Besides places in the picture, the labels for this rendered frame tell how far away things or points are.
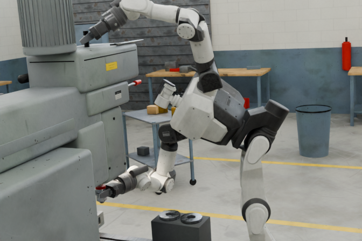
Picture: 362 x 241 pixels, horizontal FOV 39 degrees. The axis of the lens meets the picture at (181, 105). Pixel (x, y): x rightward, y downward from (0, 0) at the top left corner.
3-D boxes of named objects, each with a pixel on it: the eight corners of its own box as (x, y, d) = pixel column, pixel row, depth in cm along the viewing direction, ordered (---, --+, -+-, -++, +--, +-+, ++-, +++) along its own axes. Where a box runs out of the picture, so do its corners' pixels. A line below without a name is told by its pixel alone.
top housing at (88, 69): (92, 77, 243) (89, 43, 240) (141, 76, 233) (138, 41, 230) (27, 93, 200) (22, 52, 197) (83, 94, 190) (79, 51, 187)
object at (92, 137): (62, 175, 221) (56, 118, 216) (110, 179, 211) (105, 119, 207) (34, 190, 204) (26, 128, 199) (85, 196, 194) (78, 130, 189)
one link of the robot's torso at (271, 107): (287, 107, 252) (256, 91, 251) (292, 113, 239) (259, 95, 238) (259, 155, 257) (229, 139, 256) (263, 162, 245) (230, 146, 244)
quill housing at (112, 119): (90, 169, 238) (84, 102, 232) (129, 172, 230) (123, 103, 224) (67, 182, 221) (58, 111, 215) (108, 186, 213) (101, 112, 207)
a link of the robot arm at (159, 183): (135, 184, 254) (150, 191, 271) (152, 192, 250) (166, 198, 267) (144, 165, 256) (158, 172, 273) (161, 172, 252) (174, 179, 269)
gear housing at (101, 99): (84, 101, 236) (82, 79, 234) (131, 101, 226) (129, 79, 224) (39, 116, 206) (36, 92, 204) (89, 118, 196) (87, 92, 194)
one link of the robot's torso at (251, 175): (266, 214, 266) (271, 128, 257) (270, 228, 248) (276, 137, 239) (237, 213, 266) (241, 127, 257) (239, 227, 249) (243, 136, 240)
